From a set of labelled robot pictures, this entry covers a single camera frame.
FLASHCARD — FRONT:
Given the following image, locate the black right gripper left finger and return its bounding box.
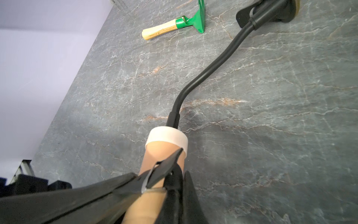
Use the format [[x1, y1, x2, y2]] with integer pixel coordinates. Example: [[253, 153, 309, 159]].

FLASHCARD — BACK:
[[1, 173, 138, 224]]

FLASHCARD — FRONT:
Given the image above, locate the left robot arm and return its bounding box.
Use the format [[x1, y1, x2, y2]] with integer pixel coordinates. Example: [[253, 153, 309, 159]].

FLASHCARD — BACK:
[[1, 160, 72, 197]]

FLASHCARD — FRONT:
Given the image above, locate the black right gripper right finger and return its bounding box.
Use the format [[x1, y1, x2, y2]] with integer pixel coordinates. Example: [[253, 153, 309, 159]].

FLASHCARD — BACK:
[[155, 170, 208, 224]]

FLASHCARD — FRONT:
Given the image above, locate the mannequin practice hand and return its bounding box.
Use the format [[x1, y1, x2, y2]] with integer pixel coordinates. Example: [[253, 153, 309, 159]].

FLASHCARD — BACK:
[[121, 126, 188, 224]]

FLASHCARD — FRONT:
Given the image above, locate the black gooseneck suction mount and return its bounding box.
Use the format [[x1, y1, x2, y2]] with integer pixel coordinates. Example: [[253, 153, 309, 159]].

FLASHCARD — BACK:
[[166, 0, 300, 128]]

